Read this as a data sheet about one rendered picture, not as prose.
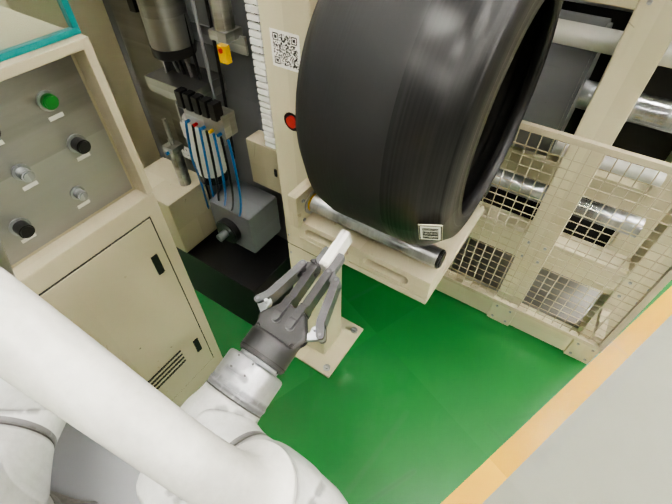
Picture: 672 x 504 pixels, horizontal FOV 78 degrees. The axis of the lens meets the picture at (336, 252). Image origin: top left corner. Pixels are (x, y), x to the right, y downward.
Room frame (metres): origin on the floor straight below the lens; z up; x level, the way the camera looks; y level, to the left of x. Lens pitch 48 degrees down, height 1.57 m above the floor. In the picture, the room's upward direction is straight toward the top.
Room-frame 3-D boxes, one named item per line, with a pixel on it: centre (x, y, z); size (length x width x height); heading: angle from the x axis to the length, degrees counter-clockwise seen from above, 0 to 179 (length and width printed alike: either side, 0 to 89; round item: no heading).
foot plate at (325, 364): (0.92, 0.07, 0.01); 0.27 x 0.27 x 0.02; 56
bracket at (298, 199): (0.90, -0.01, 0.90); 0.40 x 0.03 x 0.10; 146
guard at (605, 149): (0.95, -0.53, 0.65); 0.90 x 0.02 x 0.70; 56
